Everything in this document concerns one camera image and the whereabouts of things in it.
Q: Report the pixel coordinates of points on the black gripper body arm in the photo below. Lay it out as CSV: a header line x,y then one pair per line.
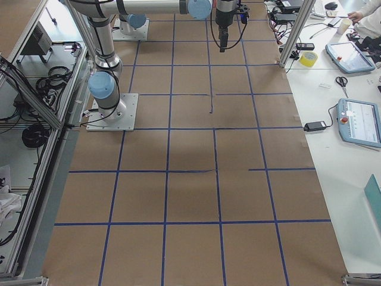
x,y
223,15

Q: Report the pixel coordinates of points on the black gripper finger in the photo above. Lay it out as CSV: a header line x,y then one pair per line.
x,y
223,37

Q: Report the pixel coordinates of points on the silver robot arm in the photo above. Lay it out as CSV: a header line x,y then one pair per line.
x,y
104,84
199,10

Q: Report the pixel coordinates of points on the metal base plate arm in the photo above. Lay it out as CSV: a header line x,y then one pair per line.
x,y
124,32
123,118

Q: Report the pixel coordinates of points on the black mobile phone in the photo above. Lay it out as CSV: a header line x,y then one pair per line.
x,y
305,46

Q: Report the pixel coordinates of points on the yellow tape roll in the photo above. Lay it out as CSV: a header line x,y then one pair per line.
x,y
308,58

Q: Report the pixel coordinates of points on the white paper cup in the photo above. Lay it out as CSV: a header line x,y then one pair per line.
x,y
344,25

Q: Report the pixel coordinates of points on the blue teach pendant far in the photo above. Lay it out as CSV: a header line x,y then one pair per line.
x,y
348,57

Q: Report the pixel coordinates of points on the blue teach pendant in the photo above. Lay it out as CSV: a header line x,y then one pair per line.
x,y
359,122
348,57

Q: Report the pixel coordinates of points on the black power adapter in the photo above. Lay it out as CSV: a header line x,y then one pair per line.
x,y
315,126

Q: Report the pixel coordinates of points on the brown paper mat blue grid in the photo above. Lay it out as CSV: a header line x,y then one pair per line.
x,y
214,186

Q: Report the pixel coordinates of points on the blue teach pendant near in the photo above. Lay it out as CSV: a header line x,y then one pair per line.
x,y
359,122

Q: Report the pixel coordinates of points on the teal folder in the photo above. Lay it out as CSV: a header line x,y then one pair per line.
x,y
372,192

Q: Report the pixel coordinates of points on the crumpled white cloth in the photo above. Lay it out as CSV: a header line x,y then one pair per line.
x,y
10,202

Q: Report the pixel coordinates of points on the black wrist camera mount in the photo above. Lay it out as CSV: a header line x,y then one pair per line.
x,y
243,12

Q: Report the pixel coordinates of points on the aluminium frame post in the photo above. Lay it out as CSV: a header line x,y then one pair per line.
x,y
301,19

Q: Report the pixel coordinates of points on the black handled scissors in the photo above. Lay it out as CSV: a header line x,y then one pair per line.
x,y
342,82

